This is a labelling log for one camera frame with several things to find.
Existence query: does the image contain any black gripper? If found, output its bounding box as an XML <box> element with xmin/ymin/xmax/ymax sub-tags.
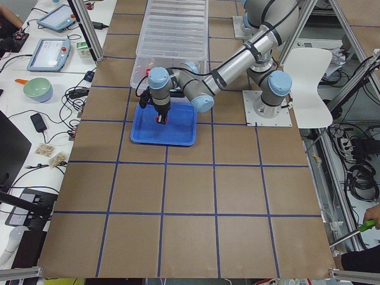
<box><xmin>153</xmin><ymin>101</ymin><xmax>170</xmax><ymax>125</ymax></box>

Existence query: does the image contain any clear plastic box lid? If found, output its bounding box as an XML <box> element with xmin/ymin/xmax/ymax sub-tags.
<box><xmin>136</xmin><ymin>0</ymin><xmax>208</xmax><ymax>61</ymax></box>

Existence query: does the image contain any blue plastic tray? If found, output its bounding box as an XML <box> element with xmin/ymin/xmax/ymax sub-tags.
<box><xmin>130</xmin><ymin>103</ymin><xmax>197</xmax><ymax>146</ymax></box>

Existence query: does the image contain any clear plastic storage box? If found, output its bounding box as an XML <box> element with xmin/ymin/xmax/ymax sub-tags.
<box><xmin>130</xmin><ymin>56</ymin><xmax>207</xmax><ymax>91</ymax></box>

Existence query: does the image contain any person hand at edge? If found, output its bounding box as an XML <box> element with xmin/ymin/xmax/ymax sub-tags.
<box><xmin>363</xmin><ymin>204</ymin><xmax>380</xmax><ymax>230</ymax></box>

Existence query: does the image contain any green white carton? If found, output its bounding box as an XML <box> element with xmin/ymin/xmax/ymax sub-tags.
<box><xmin>75</xmin><ymin>42</ymin><xmax>92</xmax><ymax>58</ymax></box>

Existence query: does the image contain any snack bag right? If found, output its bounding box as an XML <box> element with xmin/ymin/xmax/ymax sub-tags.
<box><xmin>48</xmin><ymin>151</ymin><xmax>67</xmax><ymax>168</ymax></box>

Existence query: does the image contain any snack bag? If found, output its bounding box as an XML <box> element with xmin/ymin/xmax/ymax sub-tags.
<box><xmin>35</xmin><ymin>143</ymin><xmax>55</xmax><ymax>157</ymax></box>
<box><xmin>48</xmin><ymin>151</ymin><xmax>67</xmax><ymax>168</ymax></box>

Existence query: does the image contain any black power adapter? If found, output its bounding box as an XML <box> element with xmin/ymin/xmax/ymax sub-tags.
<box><xmin>91</xmin><ymin>21</ymin><xmax>109</xmax><ymax>30</ymax></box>

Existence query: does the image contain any snack bag left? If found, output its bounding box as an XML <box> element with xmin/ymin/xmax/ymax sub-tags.
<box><xmin>35</xmin><ymin>143</ymin><xmax>55</xmax><ymax>157</ymax></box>

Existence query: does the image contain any black phone on table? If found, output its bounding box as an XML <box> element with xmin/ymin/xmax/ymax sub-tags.
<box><xmin>30</xmin><ymin>113</ymin><xmax>47</xmax><ymax>133</ymax></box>

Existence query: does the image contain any green and blue bowl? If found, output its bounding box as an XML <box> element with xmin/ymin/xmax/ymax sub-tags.
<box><xmin>23</xmin><ymin>77</ymin><xmax>53</xmax><ymax>103</ymax></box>

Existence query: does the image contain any near teach pendant tablet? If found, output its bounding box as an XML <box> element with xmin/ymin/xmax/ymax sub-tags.
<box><xmin>27</xmin><ymin>39</ymin><xmax>71</xmax><ymax>72</ymax></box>

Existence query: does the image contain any teach pendant tablet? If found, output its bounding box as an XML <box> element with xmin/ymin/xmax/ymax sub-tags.
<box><xmin>37</xmin><ymin>4</ymin><xmax>76</xmax><ymax>32</ymax></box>
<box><xmin>27</xmin><ymin>39</ymin><xmax>71</xmax><ymax>72</ymax></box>

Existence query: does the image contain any far teach pendant tablet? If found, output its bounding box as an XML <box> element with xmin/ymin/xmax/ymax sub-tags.
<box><xmin>37</xmin><ymin>4</ymin><xmax>76</xmax><ymax>32</ymax></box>

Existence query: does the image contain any white plastic chair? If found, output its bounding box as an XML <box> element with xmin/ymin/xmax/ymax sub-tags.
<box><xmin>283</xmin><ymin>47</ymin><xmax>333</xmax><ymax>129</ymax></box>

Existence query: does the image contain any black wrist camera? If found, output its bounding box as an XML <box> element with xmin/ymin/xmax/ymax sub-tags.
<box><xmin>139</xmin><ymin>90</ymin><xmax>152</xmax><ymax>109</ymax></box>

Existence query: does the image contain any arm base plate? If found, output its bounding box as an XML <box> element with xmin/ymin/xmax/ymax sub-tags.
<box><xmin>242</xmin><ymin>90</ymin><xmax>292</xmax><ymax>127</ymax></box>
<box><xmin>232</xmin><ymin>15</ymin><xmax>252</xmax><ymax>39</ymax></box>

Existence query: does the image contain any aluminium frame post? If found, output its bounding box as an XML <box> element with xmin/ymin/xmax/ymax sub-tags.
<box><xmin>68</xmin><ymin>0</ymin><xmax>104</xmax><ymax>62</ymax></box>

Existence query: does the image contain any green handled stick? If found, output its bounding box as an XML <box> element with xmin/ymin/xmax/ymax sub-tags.
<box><xmin>330</xmin><ymin>220</ymin><xmax>377</xmax><ymax>248</ymax></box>

